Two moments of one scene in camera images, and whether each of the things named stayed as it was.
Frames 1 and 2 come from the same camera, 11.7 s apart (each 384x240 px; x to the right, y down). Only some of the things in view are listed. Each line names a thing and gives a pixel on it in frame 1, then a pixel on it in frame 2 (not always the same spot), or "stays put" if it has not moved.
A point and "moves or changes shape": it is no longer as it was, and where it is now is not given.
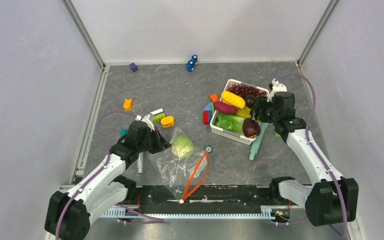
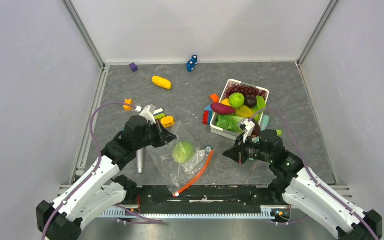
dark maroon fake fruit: x=251 y=128 stays put
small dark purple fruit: x=250 y=101 stays put
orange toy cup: x=214 y=97 stays put
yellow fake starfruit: x=244 y=112 stays put
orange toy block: x=127 y=104 stays put
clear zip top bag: x=182 y=164 moves or changes shape
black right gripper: x=260 y=103 -> x=237 y=152
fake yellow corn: x=233 y=99 -> x=161 y=82
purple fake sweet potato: x=223 y=107 stays put
